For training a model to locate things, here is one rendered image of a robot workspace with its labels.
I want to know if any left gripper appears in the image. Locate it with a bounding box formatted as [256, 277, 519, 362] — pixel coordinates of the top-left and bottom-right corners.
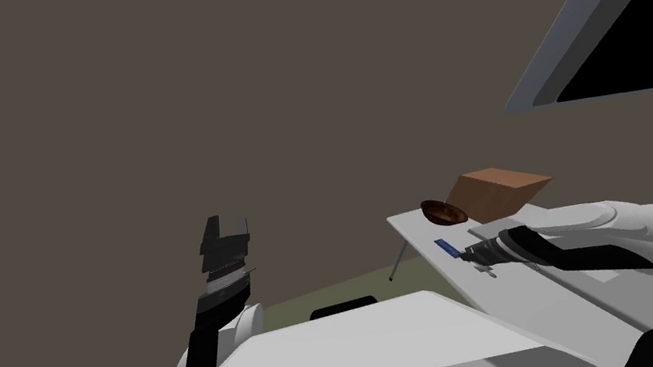
[191, 210, 261, 297]

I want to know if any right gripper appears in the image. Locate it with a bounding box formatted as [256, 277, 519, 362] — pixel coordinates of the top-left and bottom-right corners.
[456, 233, 518, 284]

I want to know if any blue flat object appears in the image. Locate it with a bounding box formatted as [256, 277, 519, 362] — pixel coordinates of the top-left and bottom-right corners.
[433, 235, 461, 262]

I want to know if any dark brown bowl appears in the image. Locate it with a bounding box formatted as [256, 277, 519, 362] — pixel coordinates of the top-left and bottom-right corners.
[418, 194, 472, 232]

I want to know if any brown box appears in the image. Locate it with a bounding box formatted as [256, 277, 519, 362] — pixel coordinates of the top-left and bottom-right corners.
[439, 158, 559, 232]

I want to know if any white table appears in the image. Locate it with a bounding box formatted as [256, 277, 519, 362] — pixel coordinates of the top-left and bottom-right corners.
[378, 170, 653, 367]

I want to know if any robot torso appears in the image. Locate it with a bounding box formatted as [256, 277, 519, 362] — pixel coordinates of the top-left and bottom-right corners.
[123, 262, 601, 367]

